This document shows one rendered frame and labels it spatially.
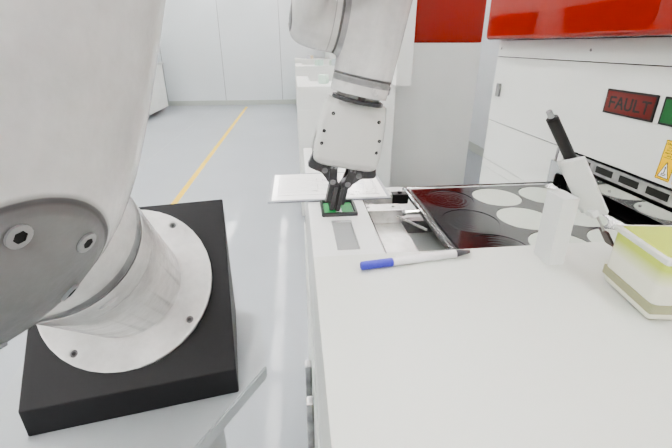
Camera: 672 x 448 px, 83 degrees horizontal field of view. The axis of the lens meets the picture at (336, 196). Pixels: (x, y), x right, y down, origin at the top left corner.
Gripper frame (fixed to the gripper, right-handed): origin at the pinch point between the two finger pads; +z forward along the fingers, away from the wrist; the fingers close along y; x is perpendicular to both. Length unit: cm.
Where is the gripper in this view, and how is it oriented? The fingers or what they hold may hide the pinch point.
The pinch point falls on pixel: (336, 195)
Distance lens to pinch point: 60.3
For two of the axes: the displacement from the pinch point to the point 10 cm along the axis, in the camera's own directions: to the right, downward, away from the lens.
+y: -9.7, -1.6, -1.7
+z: -2.1, 9.2, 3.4
